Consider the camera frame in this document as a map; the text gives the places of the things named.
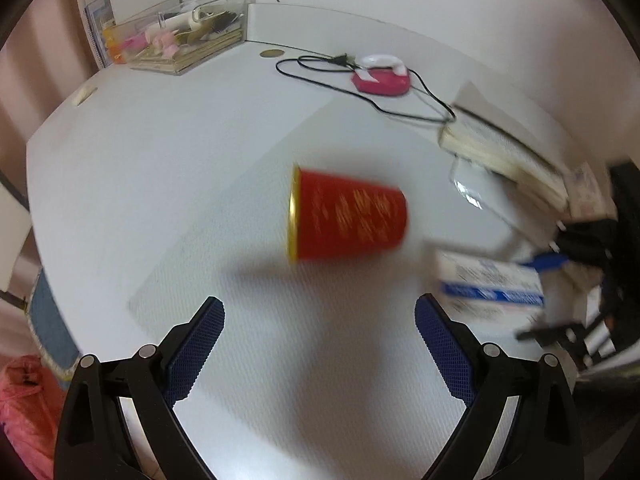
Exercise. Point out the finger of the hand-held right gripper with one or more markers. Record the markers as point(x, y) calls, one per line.
point(547, 261)
point(560, 332)

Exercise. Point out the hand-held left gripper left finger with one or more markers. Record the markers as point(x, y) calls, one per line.
point(200, 345)

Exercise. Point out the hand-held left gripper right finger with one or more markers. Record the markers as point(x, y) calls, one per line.
point(440, 345)

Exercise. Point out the white blue striped box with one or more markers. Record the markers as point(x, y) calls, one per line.
point(490, 280)

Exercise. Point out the red paper cup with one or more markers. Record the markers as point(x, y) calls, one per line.
point(350, 215)

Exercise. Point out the pale printed box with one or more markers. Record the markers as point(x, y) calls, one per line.
point(585, 190)

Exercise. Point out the white ribbed table mat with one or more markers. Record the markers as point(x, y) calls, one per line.
point(240, 270)

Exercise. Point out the stack of books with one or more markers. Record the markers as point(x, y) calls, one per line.
point(505, 150)

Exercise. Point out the blue chair cushion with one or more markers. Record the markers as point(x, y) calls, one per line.
point(50, 330)

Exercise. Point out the pink red printed blanket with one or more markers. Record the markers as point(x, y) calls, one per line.
point(25, 420)

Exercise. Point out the pink white tape dispenser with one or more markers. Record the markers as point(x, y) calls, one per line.
point(382, 77)

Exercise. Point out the oblong table slot cover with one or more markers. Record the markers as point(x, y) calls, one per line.
point(85, 96)

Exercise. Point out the round brass table grommet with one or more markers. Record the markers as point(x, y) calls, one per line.
point(270, 53)

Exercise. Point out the pink clips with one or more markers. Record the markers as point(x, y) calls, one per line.
point(155, 42)

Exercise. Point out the orange yellow container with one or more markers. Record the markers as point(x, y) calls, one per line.
point(112, 42)

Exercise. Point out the clear plastic organizer box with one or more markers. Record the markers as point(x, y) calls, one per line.
point(190, 30)

